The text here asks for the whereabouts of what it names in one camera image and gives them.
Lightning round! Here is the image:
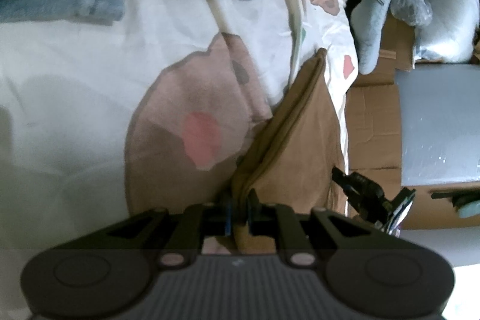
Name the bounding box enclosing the brown t-shirt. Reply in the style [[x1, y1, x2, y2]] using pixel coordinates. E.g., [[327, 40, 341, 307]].
[[231, 47, 348, 256]]

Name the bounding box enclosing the blue-grey neck pillow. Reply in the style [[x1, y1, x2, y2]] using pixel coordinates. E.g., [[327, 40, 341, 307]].
[[350, 0, 391, 75]]

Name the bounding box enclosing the cream bear print blanket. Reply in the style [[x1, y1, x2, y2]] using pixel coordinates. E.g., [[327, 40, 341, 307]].
[[0, 0, 357, 320]]

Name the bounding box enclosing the white pillow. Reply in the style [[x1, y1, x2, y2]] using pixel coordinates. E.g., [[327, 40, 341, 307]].
[[413, 0, 479, 63]]

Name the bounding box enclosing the large cardboard box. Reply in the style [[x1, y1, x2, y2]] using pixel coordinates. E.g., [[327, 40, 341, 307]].
[[346, 17, 479, 230]]

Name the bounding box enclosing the clear plastic bag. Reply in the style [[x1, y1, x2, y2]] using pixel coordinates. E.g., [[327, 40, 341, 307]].
[[390, 0, 433, 27]]

